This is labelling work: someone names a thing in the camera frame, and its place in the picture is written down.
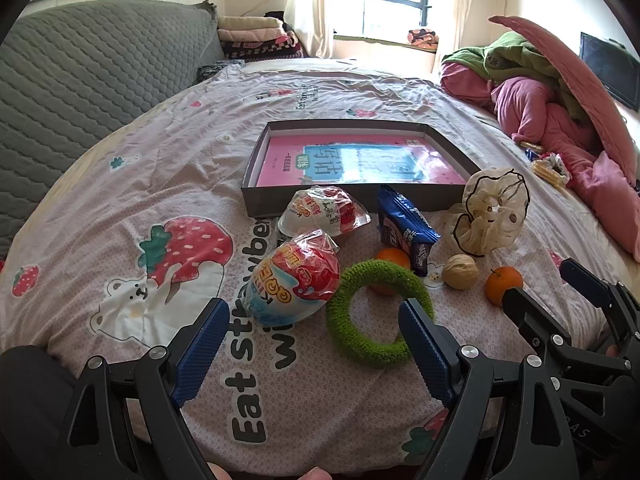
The dark patterned folded blanket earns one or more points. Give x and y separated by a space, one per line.
260 51

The blue snack packet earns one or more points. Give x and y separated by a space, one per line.
400 230

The person's left hand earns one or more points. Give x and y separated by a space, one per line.
312 474

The red clear snack packet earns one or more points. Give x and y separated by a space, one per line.
320 210

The cream folded blanket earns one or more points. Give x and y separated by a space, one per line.
245 22

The white orange snack bag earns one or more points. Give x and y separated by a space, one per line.
295 280

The green garment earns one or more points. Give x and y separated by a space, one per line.
510 60

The grey shallow cardboard box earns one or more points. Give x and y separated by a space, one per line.
280 200

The black television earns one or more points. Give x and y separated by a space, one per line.
607 67

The black cloth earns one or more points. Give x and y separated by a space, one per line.
277 17

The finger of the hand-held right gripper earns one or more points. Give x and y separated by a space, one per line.
530 315
585 280

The grey quilted headboard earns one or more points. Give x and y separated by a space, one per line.
75 70

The orange snack packet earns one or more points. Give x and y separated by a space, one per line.
530 146

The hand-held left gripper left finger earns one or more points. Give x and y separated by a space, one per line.
200 350

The blue patterned cloth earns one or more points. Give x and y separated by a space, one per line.
217 70

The walnut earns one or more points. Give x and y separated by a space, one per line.
460 271

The pink quilted blanket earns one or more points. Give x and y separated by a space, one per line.
565 70

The orange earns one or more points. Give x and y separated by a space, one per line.
392 257
500 282

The snack packets by blankets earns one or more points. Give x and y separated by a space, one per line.
545 172

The snack wrappers by quilt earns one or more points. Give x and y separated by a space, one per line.
559 162

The magenta fleece blanket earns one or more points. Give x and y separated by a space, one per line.
530 105

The pink book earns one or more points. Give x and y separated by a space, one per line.
285 160

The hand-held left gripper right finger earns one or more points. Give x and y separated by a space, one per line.
425 350

